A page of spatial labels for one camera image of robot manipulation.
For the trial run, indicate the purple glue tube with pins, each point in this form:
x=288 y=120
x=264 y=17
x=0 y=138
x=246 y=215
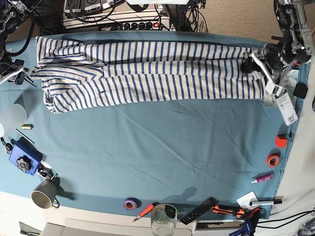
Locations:
x=263 y=178

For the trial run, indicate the blue box with black knob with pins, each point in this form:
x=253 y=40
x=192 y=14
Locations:
x=25 y=157

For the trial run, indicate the black power strip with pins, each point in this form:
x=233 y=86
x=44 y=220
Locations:
x=136 y=26

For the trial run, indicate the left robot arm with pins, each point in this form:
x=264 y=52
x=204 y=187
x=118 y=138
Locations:
x=295 y=46

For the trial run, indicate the white marker pen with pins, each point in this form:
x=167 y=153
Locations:
x=265 y=203

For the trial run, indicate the frosted plastic cup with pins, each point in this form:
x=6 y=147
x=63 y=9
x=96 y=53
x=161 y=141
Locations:
x=11 y=119

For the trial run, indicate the white packaged item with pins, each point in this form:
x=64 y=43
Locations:
x=286 y=108

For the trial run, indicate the small brass battery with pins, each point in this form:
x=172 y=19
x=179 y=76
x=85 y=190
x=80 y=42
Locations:
x=26 y=127

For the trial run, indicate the black remote control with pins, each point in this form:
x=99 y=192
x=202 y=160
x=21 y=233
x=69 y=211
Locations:
x=199 y=210

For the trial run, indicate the white paper note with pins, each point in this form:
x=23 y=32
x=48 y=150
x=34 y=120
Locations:
x=244 y=201

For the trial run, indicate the black stick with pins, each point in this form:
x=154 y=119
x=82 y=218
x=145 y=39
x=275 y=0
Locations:
x=23 y=135

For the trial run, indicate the orange tape roll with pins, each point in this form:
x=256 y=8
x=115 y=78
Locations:
x=273 y=160

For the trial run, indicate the orange handled screwdriver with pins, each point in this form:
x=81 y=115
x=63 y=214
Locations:
x=148 y=209

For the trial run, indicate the black square pad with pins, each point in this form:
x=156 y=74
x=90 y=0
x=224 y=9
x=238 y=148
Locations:
x=300 y=90

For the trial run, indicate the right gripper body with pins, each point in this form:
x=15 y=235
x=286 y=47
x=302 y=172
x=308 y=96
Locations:
x=10 y=74

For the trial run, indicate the teal table cloth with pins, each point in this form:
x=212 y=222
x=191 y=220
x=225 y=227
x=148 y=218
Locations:
x=180 y=152

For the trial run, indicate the clear drinking glass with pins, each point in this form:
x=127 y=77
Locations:
x=163 y=220

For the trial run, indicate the printed paper sheet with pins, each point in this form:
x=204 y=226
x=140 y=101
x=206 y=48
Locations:
x=289 y=82

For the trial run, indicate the blue bar clamp bottom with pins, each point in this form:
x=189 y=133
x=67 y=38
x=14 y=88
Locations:
x=251 y=221

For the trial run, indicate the short black cable tie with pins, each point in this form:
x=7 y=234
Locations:
x=31 y=82

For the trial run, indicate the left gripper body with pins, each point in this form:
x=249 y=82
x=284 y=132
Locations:
x=271 y=60

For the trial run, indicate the grey ceramic mug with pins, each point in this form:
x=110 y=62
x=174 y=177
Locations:
x=44 y=195

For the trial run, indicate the purple tape roll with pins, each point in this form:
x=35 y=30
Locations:
x=131 y=203

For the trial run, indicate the orange black utility knife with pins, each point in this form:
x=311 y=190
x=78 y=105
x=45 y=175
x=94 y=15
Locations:
x=228 y=210

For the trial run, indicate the red cube block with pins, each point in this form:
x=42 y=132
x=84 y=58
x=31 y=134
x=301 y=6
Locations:
x=281 y=141

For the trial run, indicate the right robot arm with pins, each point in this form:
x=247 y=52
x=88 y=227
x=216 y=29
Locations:
x=12 y=15

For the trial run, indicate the blue white striped T-shirt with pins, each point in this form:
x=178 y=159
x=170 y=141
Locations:
x=77 y=76

